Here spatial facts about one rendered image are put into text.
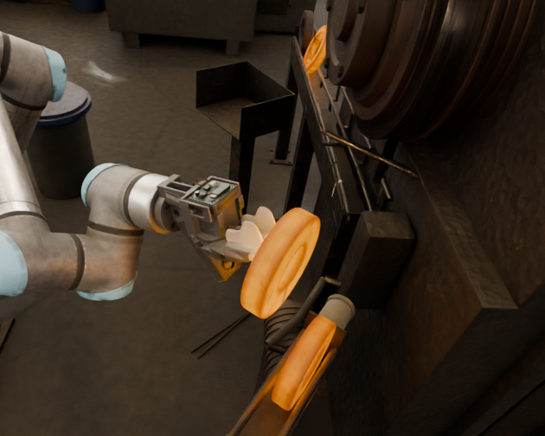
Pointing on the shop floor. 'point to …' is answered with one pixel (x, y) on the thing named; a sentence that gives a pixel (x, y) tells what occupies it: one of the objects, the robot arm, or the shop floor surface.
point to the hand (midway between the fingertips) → (283, 253)
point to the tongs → (222, 335)
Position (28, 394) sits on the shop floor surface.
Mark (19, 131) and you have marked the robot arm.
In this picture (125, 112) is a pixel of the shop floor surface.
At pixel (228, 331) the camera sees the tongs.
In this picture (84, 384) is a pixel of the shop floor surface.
